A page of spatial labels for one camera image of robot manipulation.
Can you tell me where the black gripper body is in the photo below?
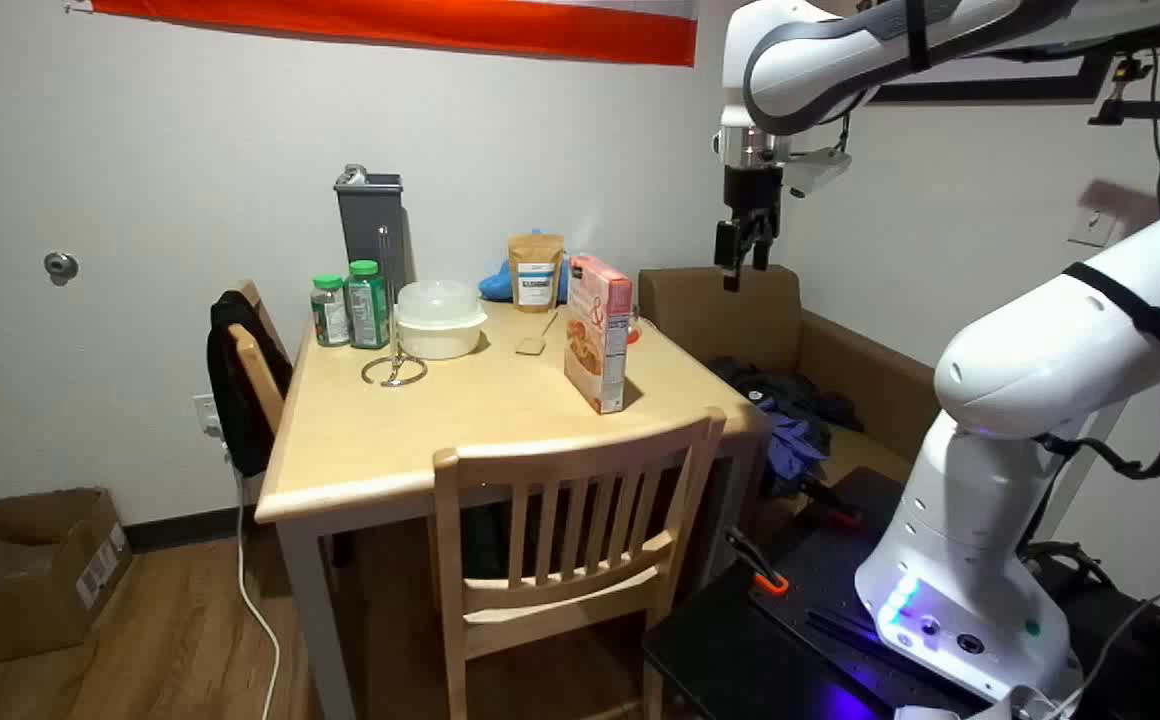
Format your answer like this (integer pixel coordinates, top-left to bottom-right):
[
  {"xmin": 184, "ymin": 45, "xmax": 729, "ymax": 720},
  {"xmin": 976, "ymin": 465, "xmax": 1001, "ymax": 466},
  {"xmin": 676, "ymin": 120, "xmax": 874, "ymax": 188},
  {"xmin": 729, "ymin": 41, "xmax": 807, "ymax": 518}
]
[{"xmin": 720, "ymin": 160, "xmax": 788, "ymax": 230}]

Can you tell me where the pink cardboard box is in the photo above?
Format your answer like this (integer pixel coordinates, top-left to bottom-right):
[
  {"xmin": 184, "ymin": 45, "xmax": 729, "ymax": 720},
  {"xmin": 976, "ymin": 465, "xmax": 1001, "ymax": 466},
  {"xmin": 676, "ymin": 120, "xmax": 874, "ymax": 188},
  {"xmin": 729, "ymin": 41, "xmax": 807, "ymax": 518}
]
[{"xmin": 560, "ymin": 253, "xmax": 637, "ymax": 417}]

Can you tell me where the brown cardboard box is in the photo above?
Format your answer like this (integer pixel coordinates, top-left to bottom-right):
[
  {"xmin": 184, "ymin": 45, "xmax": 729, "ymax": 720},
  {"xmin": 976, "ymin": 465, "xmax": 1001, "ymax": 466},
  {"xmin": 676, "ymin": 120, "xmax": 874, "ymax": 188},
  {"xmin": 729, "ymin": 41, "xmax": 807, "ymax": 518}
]
[{"xmin": 0, "ymin": 485, "xmax": 130, "ymax": 677}]

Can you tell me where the dark clothes pile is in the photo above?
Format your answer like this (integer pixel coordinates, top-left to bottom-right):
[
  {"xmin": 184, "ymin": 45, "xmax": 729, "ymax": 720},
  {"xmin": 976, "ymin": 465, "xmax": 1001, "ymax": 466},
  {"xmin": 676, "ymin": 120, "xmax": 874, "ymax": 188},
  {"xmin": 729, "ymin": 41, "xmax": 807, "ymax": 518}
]
[{"xmin": 713, "ymin": 353, "xmax": 863, "ymax": 431}]

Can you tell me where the brown couch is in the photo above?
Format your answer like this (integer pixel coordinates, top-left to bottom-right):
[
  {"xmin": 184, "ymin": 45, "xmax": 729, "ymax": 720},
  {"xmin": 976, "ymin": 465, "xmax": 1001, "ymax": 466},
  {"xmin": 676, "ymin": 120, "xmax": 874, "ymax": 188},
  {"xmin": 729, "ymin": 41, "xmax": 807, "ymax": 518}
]
[{"xmin": 637, "ymin": 258, "xmax": 945, "ymax": 470}]

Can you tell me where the brown pouch white label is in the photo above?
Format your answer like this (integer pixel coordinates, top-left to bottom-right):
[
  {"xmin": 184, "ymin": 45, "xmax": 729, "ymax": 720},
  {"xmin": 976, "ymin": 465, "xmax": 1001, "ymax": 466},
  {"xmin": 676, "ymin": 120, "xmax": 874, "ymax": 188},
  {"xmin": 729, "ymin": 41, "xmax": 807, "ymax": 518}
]
[{"xmin": 503, "ymin": 230, "xmax": 573, "ymax": 313}]

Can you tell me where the purple cloth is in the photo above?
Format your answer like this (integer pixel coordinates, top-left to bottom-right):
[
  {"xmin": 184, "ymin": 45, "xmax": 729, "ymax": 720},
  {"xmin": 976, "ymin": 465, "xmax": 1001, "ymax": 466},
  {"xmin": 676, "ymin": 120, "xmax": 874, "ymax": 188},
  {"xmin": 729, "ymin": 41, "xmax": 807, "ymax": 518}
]
[{"xmin": 759, "ymin": 405, "xmax": 837, "ymax": 490}]

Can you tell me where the blue plastic bag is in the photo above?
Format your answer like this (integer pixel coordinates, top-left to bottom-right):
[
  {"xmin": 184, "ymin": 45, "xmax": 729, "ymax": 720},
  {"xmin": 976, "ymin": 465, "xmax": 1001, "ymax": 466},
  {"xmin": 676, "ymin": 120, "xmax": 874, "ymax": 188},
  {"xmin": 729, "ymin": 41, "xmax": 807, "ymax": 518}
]
[{"xmin": 477, "ymin": 258, "xmax": 519, "ymax": 302}]

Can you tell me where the white lidded plastic container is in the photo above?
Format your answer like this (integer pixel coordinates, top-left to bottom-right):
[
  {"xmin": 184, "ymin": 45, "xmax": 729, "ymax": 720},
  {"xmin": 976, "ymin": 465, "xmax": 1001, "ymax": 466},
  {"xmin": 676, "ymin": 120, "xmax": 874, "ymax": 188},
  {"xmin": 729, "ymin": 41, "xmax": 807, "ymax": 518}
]
[{"xmin": 391, "ymin": 275, "xmax": 491, "ymax": 364}]

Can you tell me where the light wooden table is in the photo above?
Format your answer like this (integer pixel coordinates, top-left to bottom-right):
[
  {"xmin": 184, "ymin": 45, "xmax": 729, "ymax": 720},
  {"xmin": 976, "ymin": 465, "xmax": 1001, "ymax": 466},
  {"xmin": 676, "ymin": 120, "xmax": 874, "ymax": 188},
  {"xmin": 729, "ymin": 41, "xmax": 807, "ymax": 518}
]
[{"xmin": 251, "ymin": 296, "xmax": 776, "ymax": 720}]

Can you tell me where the orange black clamp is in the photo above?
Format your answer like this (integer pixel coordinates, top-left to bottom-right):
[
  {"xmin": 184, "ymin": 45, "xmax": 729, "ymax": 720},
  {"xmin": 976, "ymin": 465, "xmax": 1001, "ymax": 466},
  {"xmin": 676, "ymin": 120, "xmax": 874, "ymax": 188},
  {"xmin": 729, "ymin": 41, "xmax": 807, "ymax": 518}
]
[{"xmin": 722, "ymin": 522, "xmax": 796, "ymax": 599}]

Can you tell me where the grey plastic bin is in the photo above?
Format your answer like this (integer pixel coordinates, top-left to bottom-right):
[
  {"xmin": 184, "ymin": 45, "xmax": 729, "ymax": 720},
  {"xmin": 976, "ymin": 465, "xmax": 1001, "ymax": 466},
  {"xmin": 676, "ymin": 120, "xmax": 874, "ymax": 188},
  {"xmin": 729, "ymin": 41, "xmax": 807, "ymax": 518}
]
[{"xmin": 333, "ymin": 160, "xmax": 421, "ymax": 302}]

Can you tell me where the light wooden slatted chair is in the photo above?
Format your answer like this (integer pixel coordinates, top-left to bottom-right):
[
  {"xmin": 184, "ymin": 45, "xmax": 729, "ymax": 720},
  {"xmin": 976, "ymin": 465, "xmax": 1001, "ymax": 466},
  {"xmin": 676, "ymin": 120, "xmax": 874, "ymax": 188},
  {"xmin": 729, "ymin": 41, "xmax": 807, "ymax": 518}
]
[{"xmin": 428, "ymin": 412, "xmax": 731, "ymax": 720}]

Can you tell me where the short green bottle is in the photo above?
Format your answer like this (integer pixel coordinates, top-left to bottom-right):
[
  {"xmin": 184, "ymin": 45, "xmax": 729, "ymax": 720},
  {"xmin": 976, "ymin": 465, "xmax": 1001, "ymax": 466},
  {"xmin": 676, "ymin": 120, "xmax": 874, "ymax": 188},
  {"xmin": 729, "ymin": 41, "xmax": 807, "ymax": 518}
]
[{"xmin": 306, "ymin": 272, "xmax": 357, "ymax": 353}]

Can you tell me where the wooden chair with jacket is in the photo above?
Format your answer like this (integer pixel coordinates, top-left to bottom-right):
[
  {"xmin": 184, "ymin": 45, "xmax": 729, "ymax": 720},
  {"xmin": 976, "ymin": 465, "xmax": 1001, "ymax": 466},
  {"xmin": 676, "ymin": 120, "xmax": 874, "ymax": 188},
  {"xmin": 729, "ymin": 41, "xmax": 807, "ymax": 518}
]
[{"xmin": 223, "ymin": 279, "xmax": 295, "ymax": 438}]

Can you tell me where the metal wire towel holder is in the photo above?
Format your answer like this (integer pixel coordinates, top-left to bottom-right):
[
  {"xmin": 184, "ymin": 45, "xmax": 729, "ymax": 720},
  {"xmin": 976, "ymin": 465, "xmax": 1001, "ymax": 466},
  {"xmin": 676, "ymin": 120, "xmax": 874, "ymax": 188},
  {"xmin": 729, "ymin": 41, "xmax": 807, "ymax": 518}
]
[{"xmin": 360, "ymin": 316, "xmax": 430, "ymax": 390}]

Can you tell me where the red wall banner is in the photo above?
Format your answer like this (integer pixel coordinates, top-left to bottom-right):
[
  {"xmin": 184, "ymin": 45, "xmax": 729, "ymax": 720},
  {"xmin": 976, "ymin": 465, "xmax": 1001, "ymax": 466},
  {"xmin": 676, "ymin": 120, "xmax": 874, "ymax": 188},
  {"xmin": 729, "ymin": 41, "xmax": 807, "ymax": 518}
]
[{"xmin": 90, "ymin": 0, "xmax": 700, "ymax": 67}]

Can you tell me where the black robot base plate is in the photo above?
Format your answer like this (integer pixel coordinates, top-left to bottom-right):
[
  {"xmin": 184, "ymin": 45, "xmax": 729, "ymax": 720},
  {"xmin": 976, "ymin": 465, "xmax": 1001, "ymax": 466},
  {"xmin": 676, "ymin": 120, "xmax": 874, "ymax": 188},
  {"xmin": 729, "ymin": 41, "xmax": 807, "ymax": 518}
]
[{"xmin": 638, "ymin": 465, "xmax": 1160, "ymax": 720}]

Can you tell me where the black camera stand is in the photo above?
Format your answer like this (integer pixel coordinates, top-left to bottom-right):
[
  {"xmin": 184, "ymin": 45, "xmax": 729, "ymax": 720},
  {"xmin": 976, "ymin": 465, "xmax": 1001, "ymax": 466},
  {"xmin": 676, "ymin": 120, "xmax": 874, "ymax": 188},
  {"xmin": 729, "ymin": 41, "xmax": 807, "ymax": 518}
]
[{"xmin": 1087, "ymin": 52, "xmax": 1160, "ymax": 133}]

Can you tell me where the white power cable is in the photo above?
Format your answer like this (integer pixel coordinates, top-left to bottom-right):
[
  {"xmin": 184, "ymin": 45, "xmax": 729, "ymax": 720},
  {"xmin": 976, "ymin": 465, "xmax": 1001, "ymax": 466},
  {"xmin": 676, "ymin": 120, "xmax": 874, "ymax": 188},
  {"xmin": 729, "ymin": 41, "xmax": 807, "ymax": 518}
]
[{"xmin": 228, "ymin": 501, "xmax": 288, "ymax": 720}]

